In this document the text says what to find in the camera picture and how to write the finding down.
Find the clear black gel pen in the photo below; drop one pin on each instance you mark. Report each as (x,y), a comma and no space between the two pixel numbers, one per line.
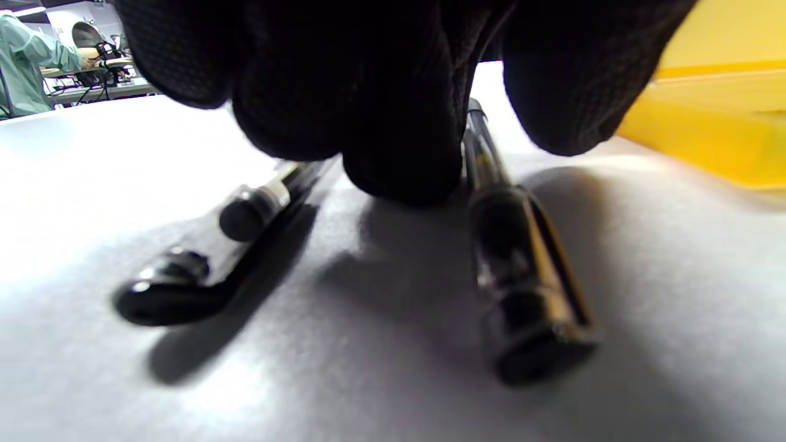
(522,264)
(245,215)

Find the person's left hand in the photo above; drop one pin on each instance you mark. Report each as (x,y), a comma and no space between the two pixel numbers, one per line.
(381,80)

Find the orange plastic pen case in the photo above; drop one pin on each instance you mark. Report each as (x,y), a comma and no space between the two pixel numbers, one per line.
(718,123)

